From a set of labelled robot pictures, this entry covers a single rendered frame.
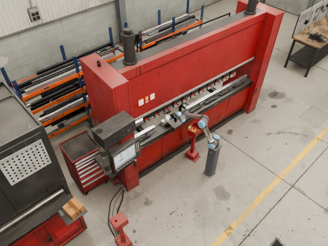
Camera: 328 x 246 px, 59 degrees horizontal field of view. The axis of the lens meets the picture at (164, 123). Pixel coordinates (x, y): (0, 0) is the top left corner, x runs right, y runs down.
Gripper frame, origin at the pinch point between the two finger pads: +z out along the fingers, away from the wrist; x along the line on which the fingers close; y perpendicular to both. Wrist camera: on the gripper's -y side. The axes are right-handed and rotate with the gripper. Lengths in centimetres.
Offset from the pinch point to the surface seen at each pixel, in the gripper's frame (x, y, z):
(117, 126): 123, 28, -99
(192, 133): -24.3, -40.7, 0.6
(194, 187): 11, -128, 23
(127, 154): 119, -11, -66
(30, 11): 71, 355, 217
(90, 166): 151, -5, 33
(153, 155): 43, -44, 40
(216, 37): -91, 80, -91
